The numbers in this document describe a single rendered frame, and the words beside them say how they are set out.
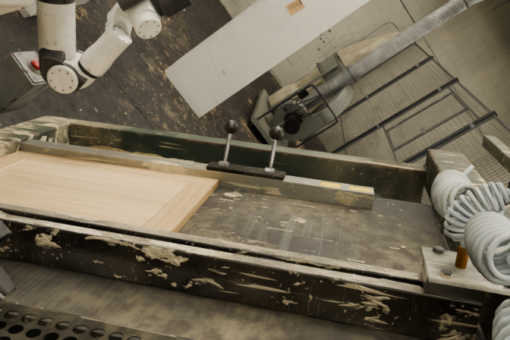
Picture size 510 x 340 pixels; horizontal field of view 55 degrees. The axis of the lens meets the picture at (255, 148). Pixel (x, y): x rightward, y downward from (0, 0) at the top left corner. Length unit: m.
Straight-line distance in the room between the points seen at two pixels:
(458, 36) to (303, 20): 5.20
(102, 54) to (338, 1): 3.59
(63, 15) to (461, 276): 1.04
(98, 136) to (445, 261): 1.17
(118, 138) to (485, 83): 8.76
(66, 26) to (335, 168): 0.81
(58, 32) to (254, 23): 3.56
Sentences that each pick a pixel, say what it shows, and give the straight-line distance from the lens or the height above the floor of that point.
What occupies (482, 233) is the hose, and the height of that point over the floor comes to 1.81.
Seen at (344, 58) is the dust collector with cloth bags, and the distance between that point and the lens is 6.86.
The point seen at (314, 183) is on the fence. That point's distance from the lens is 1.23.
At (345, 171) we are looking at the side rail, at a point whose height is 1.57.
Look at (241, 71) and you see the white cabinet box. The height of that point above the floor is 0.65.
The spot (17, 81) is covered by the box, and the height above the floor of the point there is 0.89.
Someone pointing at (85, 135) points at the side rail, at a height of 0.93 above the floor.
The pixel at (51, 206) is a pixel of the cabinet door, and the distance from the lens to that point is 1.10.
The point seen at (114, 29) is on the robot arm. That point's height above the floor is 1.31.
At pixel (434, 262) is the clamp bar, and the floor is 1.73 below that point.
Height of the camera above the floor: 1.82
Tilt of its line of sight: 18 degrees down
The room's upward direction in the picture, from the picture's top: 58 degrees clockwise
